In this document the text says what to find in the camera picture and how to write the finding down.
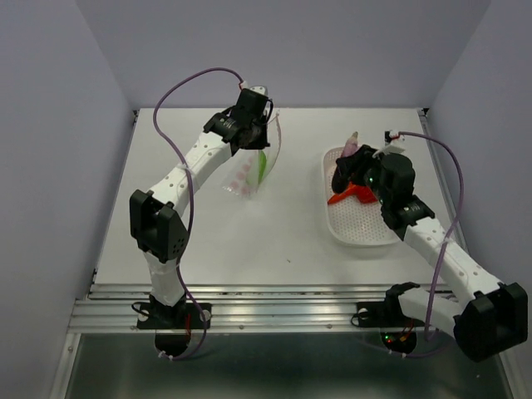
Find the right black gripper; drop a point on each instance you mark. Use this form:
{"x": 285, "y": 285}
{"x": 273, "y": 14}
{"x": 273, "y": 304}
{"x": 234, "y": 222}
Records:
{"x": 356, "y": 163}

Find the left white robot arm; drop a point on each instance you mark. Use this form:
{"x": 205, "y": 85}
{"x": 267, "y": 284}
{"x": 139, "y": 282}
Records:
{"x": 155, "y": 215}

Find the orange toy carrot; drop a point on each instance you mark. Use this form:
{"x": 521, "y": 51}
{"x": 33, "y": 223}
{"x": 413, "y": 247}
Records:
{"x": 351, "y": 190}

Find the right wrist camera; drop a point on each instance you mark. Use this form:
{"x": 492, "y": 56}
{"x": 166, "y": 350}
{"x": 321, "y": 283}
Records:
{"x": 394, "y": 143}

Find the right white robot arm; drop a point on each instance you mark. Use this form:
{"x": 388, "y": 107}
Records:
{"x": 485, "y": 317}

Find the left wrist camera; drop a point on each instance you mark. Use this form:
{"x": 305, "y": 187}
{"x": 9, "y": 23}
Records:
{"x": 262, "y": 90}

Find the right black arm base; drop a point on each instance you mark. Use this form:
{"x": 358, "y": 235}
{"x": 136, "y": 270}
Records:
{"x": 399, "y": 336}

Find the purple toy eggplant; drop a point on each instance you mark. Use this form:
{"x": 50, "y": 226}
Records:
{"x": 351, "y": 145}

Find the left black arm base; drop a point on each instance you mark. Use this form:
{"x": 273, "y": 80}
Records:
{"x": 179, "y": 330}

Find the red toy strawberry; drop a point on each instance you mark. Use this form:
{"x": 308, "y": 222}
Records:
{"x": 364, "y": 195}

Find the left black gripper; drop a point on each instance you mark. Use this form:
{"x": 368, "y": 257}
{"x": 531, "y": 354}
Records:
{"x": 263, "y": 141}

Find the clear zip top bag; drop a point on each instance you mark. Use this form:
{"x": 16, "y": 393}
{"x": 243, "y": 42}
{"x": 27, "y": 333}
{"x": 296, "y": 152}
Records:
{"x": 252, "y": 167}

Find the white perforated plastic basket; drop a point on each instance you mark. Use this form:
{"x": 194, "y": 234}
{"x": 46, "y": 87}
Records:
{"x": 349, "y": 221}

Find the green toy leaf vegetable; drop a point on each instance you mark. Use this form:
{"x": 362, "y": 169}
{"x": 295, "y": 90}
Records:
{"x": 262, "y": 166}

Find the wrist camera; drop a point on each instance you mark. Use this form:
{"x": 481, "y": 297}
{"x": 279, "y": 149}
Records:
{"x": 394, "y": 143}
{"x": 262, "y": 90}

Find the aluminium rail frame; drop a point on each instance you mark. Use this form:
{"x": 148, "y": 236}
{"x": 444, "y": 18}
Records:
{"x": 282, "y": 288}

